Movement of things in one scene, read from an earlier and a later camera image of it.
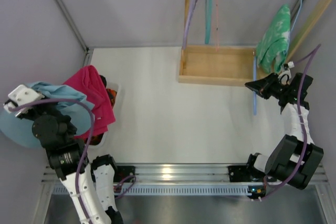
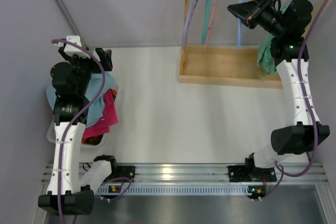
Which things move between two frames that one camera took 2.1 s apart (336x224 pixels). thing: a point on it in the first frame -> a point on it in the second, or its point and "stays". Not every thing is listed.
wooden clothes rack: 226,65 stays
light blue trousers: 72,104 -> 96,111
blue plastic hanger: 254,80 -> 239,19
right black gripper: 274,88 -> 254,12
